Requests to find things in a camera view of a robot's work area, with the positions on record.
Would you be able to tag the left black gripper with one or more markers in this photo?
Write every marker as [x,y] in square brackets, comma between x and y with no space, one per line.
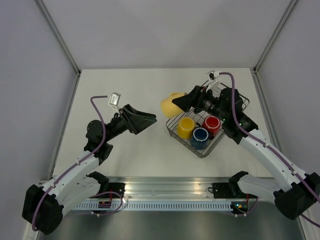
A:
[145,119]

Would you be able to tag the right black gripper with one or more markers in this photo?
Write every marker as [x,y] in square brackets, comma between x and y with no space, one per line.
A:
[194,99]

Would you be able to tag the pale yellow mug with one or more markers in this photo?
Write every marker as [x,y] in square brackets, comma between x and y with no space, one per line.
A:
[169,109]

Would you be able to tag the bright yellow mug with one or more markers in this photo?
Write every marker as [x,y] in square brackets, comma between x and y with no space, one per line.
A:
[185,127]

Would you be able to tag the red mug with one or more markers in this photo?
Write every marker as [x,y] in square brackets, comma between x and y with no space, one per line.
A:
[212,124]

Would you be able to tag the blue mug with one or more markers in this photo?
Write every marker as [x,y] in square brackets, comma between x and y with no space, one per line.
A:
[200,138]

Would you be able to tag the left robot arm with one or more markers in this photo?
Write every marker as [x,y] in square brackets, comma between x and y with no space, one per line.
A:
[45,206]

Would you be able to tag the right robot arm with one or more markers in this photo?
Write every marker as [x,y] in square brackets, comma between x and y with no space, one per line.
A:
[294,190]

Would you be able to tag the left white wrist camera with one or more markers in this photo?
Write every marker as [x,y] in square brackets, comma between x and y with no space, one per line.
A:
[113,101]

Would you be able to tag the grey wire dish rack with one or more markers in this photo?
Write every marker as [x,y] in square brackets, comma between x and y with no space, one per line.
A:
[228,127]

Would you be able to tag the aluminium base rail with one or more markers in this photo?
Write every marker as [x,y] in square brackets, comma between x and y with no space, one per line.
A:
[147,189]

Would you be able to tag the white slotted cable duct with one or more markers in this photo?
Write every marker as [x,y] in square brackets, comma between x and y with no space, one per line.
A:
[223,206]

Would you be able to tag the left aluminium frame post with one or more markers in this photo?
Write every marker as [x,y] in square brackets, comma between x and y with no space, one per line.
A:
[57,35]

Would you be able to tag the aluminium frame post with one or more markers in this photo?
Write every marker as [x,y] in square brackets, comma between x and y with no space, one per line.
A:
[275,34]
[57,35]

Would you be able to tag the right aluminium frame post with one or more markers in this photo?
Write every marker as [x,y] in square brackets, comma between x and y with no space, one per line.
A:
[275,34]

